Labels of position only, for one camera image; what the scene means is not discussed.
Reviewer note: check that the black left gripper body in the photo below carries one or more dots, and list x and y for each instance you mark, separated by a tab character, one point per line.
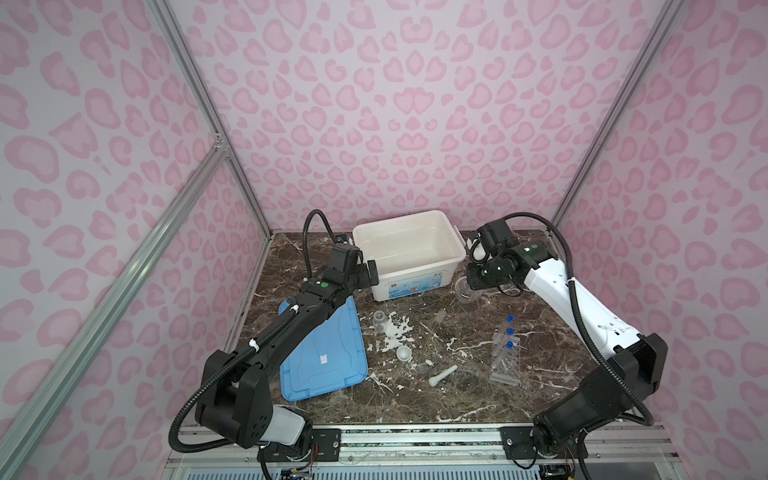
361	277

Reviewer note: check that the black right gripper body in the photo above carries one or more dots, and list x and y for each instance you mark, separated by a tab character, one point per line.
486	274

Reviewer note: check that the white plastic storage bin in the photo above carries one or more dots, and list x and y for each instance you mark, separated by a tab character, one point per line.
413	253

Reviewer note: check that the blue-capped test tube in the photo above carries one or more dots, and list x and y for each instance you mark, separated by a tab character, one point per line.
506	359
507	323
499	345

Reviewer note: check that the clear plastic test tube rack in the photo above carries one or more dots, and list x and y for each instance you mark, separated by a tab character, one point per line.
511	378

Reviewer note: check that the white ceramic pestle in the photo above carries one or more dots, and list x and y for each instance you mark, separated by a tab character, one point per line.
435	380

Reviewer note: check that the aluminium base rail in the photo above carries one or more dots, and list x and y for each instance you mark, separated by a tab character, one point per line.
488	451

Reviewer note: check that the blue plastic bin lid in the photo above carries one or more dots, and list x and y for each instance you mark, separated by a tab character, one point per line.
332	357

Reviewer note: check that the small clear glass bottle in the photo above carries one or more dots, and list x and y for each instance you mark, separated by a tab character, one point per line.
379	321

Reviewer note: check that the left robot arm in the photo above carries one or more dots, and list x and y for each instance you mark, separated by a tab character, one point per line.
234	400

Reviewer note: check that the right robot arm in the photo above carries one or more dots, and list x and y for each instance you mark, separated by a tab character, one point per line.
629	363

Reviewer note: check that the clear round-bottom flask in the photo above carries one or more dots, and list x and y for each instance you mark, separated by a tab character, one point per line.
463	292

